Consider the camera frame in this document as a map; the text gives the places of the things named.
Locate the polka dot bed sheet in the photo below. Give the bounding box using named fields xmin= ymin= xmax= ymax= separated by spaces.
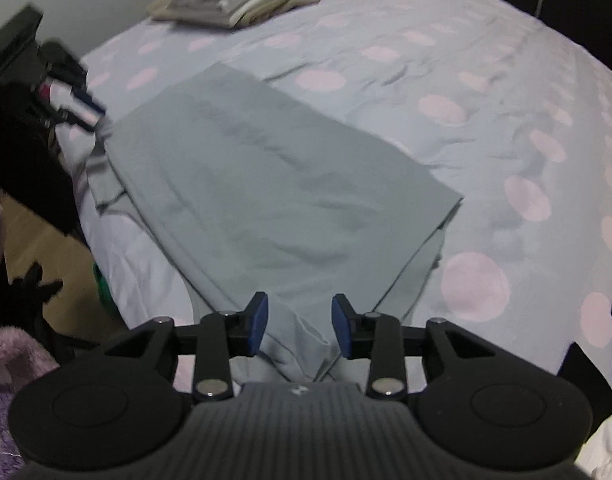
xmin=86 ymin=0 xmax=612 ymax=382

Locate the grey-green garment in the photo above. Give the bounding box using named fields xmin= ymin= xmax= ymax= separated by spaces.
xmin=86 ymin=64 xmax=460 ymax=382

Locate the purple fluffy rug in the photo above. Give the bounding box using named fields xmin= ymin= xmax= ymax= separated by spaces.
xmin=0 ymin=199 xmax=62 ymax=480

